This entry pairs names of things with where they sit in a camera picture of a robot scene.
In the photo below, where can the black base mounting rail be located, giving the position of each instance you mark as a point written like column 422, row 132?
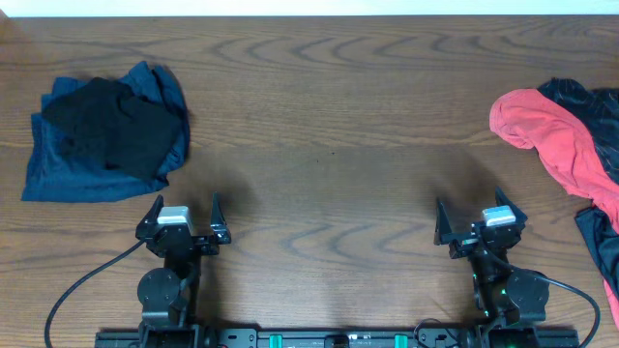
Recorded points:
column 425, row 337

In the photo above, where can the folded navy blue garment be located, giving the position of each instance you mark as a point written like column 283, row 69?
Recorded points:
column 50, row 178

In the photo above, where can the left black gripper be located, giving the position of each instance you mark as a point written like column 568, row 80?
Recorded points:
column 221, row 236

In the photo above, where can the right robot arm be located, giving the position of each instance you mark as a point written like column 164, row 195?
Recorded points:
column 513, row 300

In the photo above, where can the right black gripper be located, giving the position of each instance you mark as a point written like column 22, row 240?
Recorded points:
column 464, row 244

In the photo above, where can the red t-shirt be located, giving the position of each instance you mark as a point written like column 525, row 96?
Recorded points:
column 528, row 120

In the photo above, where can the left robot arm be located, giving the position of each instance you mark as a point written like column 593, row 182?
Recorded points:
column 169, row 294

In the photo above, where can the folded black garment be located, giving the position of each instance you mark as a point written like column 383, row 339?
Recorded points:
column 107, row 122

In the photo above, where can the black orange patterned jersey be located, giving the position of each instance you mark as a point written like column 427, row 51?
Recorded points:
column 597, row 110

